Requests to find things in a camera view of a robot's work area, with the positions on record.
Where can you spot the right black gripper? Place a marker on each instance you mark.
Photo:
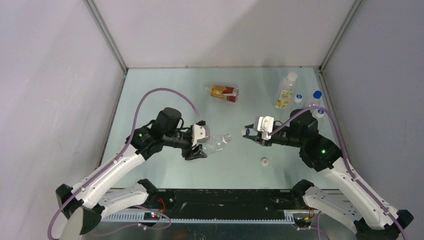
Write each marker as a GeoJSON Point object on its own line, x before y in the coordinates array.
{"type": "Point", "coordinates": [258, 140]}

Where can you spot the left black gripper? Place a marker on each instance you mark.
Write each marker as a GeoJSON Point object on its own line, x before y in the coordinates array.
{"type": "Point", "coordinates": [196, 153]}

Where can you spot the blue white bottle cap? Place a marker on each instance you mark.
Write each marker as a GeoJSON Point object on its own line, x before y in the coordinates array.
{"type": "Point", "coordinates": [298, 98]}

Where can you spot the clear crushed plastic bottle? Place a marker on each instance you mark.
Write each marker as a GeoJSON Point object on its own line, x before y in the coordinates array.
{"type": "Point", "coordinates": [296, 106]}

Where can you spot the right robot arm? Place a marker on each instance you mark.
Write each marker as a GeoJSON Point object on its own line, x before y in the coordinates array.
{"type": "Point", "coordinates": [365, 213]}

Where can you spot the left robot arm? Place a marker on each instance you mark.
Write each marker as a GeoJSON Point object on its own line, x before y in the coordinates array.
{"type": "Point", "coordinates": [89, 201]}

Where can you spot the orange red label bottle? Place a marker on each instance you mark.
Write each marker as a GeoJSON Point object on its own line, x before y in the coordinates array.
{"type": "Point", "coordinates": [226, 93]}

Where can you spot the clear bottle yellow label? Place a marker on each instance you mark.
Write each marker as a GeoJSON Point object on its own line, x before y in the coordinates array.
{"type": "Point", "coordinates": [286, 90]}

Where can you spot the clear bottle white cap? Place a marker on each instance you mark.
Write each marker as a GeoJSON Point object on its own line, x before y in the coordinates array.
{"type": "Point", "coordinates": [319, 116]}

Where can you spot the blue label water bottle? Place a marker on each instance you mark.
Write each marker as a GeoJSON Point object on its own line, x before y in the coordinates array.
{"type": "Point", "coordinates": [314, 100]}

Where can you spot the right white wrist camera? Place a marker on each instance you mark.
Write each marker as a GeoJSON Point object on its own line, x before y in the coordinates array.
{"type": "Point", "coordinates": [264, 125]}

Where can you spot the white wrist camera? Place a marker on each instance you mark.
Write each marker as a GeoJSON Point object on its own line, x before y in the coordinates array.
{"type": "Point", "coordinates": [264, 125]}
{"type": "Point", "coordinates": [200, 134]}

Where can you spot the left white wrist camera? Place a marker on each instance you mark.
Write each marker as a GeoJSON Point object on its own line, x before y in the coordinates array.
{"type": "Point", "coordinates": [200, 134]}

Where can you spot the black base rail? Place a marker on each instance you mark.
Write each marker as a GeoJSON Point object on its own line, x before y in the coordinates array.
{"type": "Point", "coordinates": [225, 204]}

